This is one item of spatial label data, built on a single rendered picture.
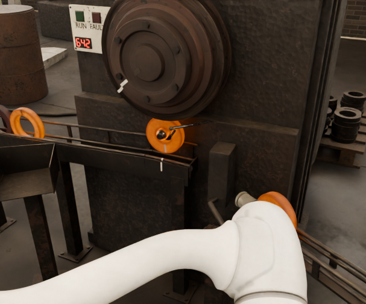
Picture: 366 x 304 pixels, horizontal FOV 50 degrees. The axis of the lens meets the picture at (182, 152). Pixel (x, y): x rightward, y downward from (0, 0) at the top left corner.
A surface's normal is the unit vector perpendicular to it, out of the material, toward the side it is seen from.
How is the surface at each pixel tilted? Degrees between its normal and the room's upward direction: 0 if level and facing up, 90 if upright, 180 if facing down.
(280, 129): 0
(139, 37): 90
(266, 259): 26
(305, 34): 90
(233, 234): 37
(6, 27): 90
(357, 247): 0
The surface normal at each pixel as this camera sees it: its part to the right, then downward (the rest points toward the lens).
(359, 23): -0.41, 0.44
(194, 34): 0.49, -0.09
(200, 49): 0.59, 0.15
